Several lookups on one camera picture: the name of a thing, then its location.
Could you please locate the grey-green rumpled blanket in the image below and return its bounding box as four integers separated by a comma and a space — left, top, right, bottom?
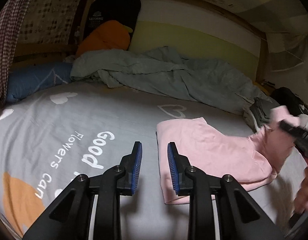
70, 47, 270, 115

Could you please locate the patterned side curtain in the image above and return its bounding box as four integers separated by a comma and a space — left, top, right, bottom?
0, 0, 80, 106

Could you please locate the white plush bundle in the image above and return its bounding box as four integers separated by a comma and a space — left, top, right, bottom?
298, 114, 308, 131

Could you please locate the pink printed t-shirt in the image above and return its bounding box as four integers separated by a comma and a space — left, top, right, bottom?
157, 106, 300, 204

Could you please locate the black clothing pile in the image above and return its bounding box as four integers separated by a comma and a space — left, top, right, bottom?
270, 87, 308, 116

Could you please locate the person right hand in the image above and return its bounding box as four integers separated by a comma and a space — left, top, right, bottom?
293, 167, 308, 214

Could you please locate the orange plush pillow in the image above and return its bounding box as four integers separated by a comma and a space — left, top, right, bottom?
76, 20, 132, 57

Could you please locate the checkered overhead mattress cover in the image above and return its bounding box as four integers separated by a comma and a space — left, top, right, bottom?
202, 0, 308, 72

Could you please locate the grey printed bed sheet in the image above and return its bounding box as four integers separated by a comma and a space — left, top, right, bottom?
0, 81, 308, 240

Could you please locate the blue patterned pillow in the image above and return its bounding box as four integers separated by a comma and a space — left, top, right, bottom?
6, 62, 73, 103

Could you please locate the folded dark grey garment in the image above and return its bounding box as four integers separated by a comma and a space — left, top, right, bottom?
249, 98, 279, 128

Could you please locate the wooden bunk bed frame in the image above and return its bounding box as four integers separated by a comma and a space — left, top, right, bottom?
11, 0, 272, 86

